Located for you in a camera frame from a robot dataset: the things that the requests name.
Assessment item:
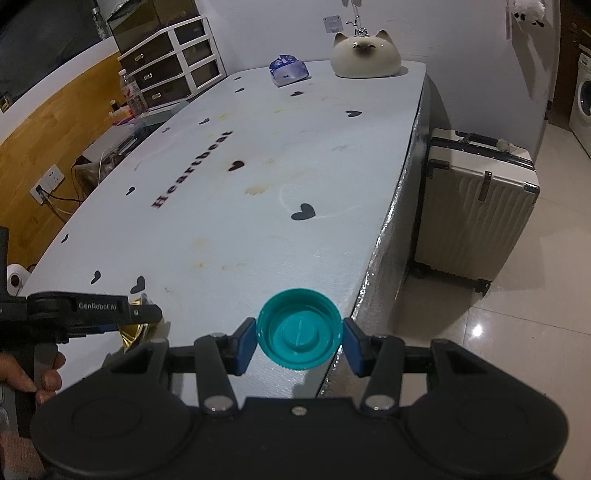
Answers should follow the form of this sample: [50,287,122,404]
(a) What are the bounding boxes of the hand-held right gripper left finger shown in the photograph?
[105,317,257,414]

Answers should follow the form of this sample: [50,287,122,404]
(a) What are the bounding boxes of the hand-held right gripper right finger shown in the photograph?
[342,318,496,414]

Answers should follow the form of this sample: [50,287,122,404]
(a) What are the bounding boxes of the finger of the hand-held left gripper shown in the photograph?
[129,304,164,323]
[55,322,122,343]

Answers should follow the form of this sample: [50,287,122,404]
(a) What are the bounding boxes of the gold foil wrapper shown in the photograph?
[117,295,158,350]

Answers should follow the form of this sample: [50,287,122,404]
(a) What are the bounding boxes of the teal bottle cap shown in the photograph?
[256,287,345,371]

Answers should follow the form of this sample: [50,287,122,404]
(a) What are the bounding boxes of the person's left forearm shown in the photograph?
[0,429,45,480]

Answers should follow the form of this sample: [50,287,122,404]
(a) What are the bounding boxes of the person's left hand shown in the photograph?
[0,353,66,406]

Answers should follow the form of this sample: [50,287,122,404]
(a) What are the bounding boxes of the toilet paper roll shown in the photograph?
[6,263,33,296]

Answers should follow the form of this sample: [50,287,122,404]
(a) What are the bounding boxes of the grey plastic container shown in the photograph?
[75,124,158,172]

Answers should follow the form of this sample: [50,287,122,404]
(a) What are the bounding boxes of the cream suitcase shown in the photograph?
[413,128,541,296]

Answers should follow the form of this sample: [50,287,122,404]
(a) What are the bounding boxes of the colourful small box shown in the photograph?
[109,100,137,126]

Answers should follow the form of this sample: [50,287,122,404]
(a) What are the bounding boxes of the water bottle red label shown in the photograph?
[117,69,149,116]

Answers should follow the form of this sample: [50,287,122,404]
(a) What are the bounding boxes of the white drawer unit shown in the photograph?
[117,15,227,112]

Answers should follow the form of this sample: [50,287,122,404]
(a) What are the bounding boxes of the blue tissue pack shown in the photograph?
[269,54,310,88]

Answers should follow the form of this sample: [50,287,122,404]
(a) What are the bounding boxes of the cat-shaped ceramic ornament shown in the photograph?
[330,28,402,79]

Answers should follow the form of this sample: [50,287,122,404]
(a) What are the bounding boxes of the glass tank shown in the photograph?
[106,0,202,42]

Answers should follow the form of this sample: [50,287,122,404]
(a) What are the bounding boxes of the white washing machine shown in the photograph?
[568,50,591,158]

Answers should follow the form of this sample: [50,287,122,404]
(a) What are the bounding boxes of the sheep plush toy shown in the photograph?
[512,0,548,29]

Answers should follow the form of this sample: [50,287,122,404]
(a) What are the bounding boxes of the black power cable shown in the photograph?
[41,184,85,219]

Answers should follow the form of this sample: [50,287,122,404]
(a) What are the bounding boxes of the wall power socket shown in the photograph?
[30,164,66,204]

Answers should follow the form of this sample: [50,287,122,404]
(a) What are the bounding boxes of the chrome wire ornament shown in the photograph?
[344,0,370,38]

